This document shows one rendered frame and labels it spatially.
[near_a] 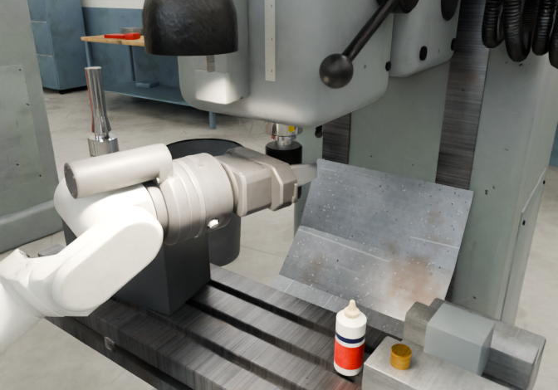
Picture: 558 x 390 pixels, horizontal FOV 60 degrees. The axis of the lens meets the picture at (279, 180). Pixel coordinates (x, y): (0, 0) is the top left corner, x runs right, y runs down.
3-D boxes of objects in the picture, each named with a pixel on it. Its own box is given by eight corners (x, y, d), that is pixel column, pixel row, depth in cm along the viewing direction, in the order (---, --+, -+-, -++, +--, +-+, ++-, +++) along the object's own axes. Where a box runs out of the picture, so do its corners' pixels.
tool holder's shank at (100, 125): (111, 138, 79) (102, 69, 75) (90, 139, 79) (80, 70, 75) (113, 133, 82) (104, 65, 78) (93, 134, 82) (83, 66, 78)
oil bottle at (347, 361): (354, 381, 66) (359, 314, 62) (328, 368, 68) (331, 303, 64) (367, 363, 69) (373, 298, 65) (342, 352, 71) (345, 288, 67)
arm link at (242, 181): (300, 152, 54) (208, 176, 47) (298, 229, 58) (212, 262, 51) (233, 129, 63) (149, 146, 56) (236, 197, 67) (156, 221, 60)
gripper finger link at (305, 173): (312, 180, 63) (276, 192, 59) (313, 157, 62) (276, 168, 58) (321, 184, 62) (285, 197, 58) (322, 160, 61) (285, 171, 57)
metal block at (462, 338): (473, 391, 53) (482, 346, 51) (420, 367, 56) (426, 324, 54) (487, 363, 57) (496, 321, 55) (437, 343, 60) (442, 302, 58)
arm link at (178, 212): (202, 252, 52) (98, 291, 45) (154, 209, 59) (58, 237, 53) (203, 156, 47) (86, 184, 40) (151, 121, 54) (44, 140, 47)
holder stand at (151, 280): (169, 317, 79) (159, 204, 71) (71, 283, 88) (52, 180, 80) (211, 280, 89) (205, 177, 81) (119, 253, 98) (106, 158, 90)
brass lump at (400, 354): (404, 373, 52) (406, 359, 52) (386, 364, 53) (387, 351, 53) (413, 362, 54) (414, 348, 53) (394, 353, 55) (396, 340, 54)
